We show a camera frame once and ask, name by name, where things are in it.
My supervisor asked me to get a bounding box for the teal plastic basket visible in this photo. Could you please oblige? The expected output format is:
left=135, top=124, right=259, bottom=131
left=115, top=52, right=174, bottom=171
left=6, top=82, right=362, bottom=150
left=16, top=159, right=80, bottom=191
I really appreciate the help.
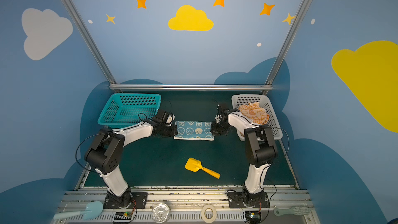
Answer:
left=97, top=93, right=161, bottom=129

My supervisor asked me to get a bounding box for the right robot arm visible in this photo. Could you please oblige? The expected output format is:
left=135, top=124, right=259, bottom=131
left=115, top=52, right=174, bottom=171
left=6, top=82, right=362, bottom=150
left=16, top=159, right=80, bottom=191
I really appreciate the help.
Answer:
left=210, top=104, right=278, bottom=195

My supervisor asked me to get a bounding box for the orange patterned towel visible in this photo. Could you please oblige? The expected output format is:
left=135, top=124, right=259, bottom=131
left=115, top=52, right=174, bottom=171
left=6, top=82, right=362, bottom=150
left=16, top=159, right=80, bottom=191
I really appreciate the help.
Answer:
left=238, top=102, right=269, bottom=124

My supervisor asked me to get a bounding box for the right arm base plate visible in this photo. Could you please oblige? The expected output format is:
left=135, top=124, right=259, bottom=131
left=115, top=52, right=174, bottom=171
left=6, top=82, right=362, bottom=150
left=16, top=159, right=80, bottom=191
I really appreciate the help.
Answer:
left=226, top=190, right=270, bottom=208

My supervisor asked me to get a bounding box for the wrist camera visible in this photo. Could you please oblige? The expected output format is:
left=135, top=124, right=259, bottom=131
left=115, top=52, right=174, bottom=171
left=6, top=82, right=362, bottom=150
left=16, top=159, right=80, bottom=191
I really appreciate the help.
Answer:
left=153, top=110, right=175, bottom=125
left=215, top=112, right=226, bottom=123

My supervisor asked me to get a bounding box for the white tape roll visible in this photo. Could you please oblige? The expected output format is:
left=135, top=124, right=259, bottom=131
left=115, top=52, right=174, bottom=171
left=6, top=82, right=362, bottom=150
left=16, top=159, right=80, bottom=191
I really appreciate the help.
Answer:
left=201, top=204, right=217, bottom=224

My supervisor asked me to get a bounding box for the aluminium frame post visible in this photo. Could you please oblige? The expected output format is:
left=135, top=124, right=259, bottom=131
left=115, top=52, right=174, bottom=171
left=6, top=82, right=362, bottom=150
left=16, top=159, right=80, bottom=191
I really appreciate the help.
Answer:
left=61, top=0, right=117, bottom=84
left=261, top=0, right=313, bottom=95

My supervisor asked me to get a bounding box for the blue bunny towel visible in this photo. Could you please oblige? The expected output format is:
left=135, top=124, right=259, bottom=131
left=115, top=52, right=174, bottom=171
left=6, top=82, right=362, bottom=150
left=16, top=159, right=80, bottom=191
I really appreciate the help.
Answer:
left=174, top=121, right=214, bottom=141

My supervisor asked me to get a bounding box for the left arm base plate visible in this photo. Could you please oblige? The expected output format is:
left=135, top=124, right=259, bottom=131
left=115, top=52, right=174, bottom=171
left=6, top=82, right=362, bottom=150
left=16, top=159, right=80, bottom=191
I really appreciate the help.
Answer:
left=104, top=191, right=148, bottom=209

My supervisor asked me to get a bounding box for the clear round lid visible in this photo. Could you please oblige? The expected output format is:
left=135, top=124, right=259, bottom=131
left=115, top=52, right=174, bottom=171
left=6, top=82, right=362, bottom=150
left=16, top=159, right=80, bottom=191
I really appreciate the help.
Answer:
left=152, top=203, right=171, bottom=224

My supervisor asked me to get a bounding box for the left circuit board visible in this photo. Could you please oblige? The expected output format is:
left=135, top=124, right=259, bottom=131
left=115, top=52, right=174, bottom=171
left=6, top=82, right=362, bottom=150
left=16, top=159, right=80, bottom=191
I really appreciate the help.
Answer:
left=113, top=212, right=133, bottom=224

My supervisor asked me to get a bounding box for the right circuit board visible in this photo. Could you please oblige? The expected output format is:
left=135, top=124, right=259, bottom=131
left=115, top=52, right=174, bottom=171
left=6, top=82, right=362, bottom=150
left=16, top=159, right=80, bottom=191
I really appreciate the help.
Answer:
left=245, top=212, right=261, bottom=224

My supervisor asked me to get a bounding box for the aluminium front rail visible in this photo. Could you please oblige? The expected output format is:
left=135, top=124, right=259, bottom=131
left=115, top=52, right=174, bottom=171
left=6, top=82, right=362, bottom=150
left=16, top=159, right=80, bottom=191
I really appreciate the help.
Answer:
left=51, top=185, right=320, bottom=224

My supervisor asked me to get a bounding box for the circuit board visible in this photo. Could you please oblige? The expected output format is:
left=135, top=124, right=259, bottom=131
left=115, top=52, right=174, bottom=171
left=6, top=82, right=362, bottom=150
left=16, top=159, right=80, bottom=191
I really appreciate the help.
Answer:
left=245, top=212, right=261, bottom=224
left=113, top=212, right=133, bottom=224

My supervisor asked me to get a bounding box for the grey-green brush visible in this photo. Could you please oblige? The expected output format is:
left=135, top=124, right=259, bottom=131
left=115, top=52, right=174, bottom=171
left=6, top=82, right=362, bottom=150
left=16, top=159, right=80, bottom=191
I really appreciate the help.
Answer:
left=273, top=206, right=311, bottom=216

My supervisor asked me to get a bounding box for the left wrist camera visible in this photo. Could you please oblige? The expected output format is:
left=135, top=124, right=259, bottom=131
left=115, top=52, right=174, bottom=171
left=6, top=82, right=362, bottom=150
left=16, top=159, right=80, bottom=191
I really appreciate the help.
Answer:
left=153, top=110, right=175, bottom=125

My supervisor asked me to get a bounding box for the grey plastic basket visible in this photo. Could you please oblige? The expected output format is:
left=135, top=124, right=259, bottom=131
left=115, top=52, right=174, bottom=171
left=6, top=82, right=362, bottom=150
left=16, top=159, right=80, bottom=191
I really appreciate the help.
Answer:
left=232, top=94, right=283, bottom=140

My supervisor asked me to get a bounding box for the yellow toy shovel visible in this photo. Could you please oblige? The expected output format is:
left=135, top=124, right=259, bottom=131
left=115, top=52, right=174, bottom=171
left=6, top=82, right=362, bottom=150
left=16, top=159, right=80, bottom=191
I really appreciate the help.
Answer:
left=185, top=158, right=220, bottom=179

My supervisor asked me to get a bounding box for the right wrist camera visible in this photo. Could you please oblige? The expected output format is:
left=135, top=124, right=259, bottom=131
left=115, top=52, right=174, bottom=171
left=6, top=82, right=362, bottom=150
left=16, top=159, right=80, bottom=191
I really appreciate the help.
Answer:
left=215, top=112, right=226, bottom=123

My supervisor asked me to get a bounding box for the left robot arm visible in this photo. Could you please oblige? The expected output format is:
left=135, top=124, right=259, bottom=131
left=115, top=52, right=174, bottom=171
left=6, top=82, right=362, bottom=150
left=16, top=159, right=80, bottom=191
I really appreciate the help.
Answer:
left=84, top=120, right=177, bottom=206

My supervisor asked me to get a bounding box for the aluminium frame left post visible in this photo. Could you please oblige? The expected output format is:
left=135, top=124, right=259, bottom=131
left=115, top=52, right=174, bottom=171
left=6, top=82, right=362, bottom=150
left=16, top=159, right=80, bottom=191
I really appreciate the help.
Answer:
left=61, top=0, right=117, bottom=84

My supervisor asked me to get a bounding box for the aluminium frame right post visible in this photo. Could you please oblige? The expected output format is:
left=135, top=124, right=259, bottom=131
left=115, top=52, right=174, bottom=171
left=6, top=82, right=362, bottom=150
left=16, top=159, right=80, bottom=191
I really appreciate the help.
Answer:
left=261, top=0, right=313, bottom=95

